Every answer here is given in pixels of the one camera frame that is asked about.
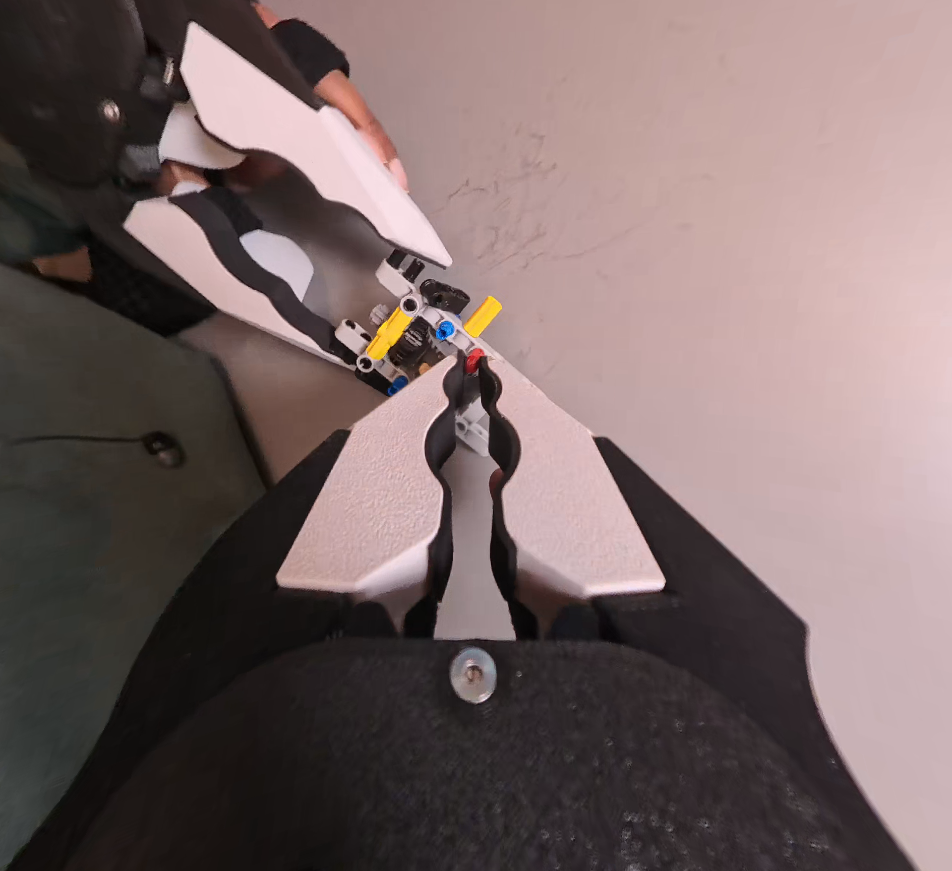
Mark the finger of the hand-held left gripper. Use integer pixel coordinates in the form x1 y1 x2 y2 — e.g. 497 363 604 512
180 21 454 271
121 188 358 370

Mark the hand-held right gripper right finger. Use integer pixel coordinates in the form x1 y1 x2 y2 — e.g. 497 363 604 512
476 356 666 622

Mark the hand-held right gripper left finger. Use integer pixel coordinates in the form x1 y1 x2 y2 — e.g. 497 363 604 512
277 354 466 619

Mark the grey lego frame assembly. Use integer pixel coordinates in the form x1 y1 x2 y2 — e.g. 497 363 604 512
333 249 507 455

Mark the yellow lego connector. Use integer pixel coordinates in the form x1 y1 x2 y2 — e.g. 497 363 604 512
465 294 504 338

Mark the person's left forearm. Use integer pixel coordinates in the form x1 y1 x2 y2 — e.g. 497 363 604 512
0 138 94 269

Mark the person's left hand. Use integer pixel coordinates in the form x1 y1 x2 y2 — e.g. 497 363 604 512
255 4 412 192

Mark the person's green sweatshirt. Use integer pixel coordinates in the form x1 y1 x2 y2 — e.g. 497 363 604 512
0 264 269 842

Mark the black hoodie drawstring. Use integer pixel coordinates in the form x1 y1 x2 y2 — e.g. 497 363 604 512
11 431 187 469

